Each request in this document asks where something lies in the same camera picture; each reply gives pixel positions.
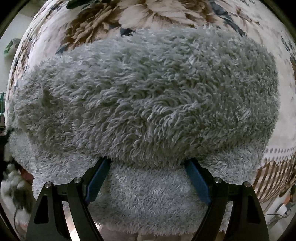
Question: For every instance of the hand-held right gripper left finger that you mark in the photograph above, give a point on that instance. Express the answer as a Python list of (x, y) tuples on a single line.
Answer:
[(97, 183)]

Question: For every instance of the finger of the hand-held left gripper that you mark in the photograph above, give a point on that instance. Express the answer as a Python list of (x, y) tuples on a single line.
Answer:
[(5, 136)]

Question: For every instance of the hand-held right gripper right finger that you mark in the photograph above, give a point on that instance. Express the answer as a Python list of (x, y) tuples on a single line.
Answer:
[(198, 183)]

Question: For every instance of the grey fluffy pants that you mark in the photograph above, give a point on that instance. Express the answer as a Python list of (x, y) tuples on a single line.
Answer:
[(148, 92)]

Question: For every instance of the white fluffy cloth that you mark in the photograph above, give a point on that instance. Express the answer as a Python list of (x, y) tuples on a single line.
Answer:
[(13, 183)]

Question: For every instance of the person's plaid clothing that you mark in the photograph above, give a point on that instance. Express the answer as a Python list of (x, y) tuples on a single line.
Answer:
[(148, 236)]

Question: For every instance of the clear green-lidded plastic container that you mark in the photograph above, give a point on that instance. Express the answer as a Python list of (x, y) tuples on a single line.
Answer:
[(11, 45)]

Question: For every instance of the floral bed blanket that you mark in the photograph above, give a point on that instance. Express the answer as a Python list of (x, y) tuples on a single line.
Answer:
[(185, 14)]

